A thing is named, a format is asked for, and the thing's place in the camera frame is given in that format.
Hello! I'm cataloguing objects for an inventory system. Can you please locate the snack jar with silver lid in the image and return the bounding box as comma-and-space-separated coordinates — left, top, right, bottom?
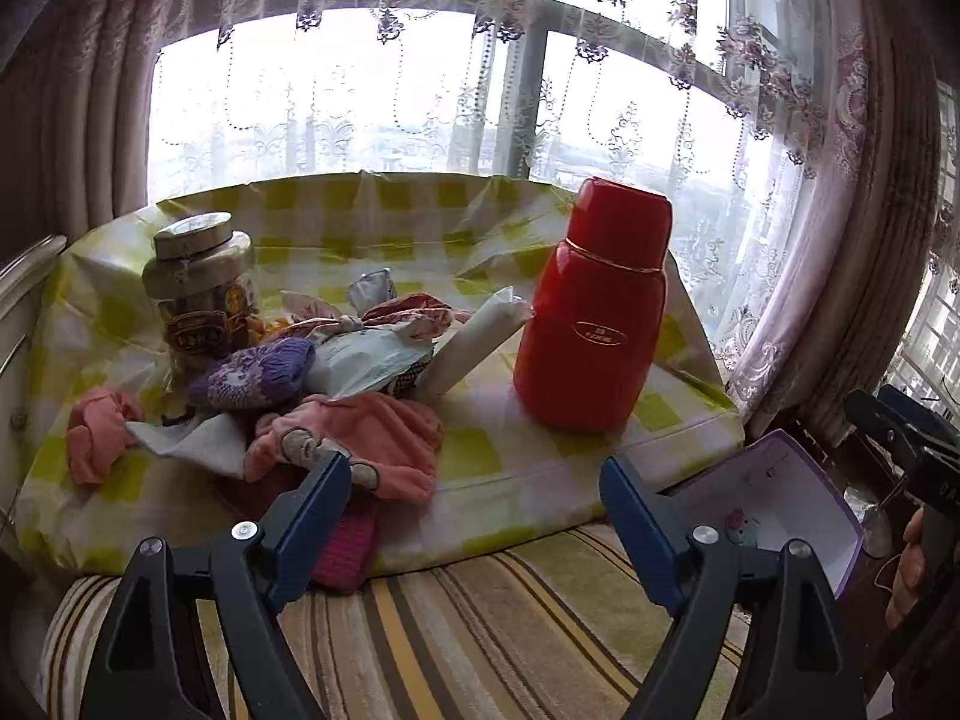
142, 211, 260, 377

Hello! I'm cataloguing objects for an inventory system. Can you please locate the red thermos bottle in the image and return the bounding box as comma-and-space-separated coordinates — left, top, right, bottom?
512, 177, 674, 434

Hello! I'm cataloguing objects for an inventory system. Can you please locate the purple open box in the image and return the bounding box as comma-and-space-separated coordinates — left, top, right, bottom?
667, 429, 865, 595

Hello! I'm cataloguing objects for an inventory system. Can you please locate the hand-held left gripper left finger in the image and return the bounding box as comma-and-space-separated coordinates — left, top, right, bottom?
81, 450, 353, 720

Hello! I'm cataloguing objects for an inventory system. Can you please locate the pink fleece garment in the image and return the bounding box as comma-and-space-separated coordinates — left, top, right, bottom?
244, 394, 445, 505

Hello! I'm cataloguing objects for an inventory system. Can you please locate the person's right hand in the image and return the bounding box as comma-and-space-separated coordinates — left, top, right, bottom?
885, 506, 931, 629

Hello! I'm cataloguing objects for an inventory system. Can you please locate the pale grey cloth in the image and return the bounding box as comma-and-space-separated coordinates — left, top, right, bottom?
126, 411, 260, 481

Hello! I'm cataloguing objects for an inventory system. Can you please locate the rolled white paper tube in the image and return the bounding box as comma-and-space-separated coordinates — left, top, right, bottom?
415, 286, 535, 398

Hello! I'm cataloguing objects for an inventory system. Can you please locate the white cabinet drawer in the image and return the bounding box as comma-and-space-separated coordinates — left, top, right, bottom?
0, 234, 70, 530

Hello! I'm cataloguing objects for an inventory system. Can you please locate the purple knitted cloth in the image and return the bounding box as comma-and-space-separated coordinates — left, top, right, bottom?
187, 337, 317, 411

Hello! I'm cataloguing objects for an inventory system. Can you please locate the magenta knitted cloth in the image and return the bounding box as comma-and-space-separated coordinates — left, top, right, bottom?
225, 465, 382, 592

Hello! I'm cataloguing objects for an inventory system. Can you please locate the small pink toy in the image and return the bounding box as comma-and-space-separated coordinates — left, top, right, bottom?
722, 510, 760, 550

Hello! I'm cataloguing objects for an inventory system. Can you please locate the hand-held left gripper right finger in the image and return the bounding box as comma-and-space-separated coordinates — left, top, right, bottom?
598, 454, 871, 720

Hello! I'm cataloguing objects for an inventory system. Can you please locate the grey window frame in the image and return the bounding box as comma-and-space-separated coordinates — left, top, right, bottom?
187, 0, 751, 182

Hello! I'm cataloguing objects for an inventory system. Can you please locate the pale green tissue pack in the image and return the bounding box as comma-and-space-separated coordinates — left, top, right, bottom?
306, 328, 437, 400

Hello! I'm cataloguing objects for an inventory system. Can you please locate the sheer floral lace curtain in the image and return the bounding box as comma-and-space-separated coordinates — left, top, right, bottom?
148, 0, 826, 286

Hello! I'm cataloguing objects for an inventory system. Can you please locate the clear glass object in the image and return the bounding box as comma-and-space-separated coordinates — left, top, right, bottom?
843, 484, 895, 557

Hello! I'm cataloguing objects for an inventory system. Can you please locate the grey fabric pouch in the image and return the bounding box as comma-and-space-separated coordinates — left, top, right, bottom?
349, 270, 398, 313

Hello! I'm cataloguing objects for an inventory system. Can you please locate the yellow checked tablecloth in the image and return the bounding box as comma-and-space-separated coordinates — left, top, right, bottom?
15, 171, 745, 577

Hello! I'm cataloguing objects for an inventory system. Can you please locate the salmon pink cloth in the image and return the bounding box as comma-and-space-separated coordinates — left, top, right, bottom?
66, 388, 146, 486

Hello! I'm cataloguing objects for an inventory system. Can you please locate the striped sofa cushion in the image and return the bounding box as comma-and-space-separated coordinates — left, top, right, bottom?
37, 521, 751, 720

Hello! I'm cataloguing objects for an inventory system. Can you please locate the red and white printed cloth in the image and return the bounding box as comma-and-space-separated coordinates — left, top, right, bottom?
281, 291, 475, 352

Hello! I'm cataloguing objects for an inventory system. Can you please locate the mauve heavy curtain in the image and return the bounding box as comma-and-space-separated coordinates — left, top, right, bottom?
0, 0, 197, 242
720, 0, 947, 425

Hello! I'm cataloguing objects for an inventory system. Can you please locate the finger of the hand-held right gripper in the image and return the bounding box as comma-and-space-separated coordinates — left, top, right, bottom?
844, 384, 960, 470

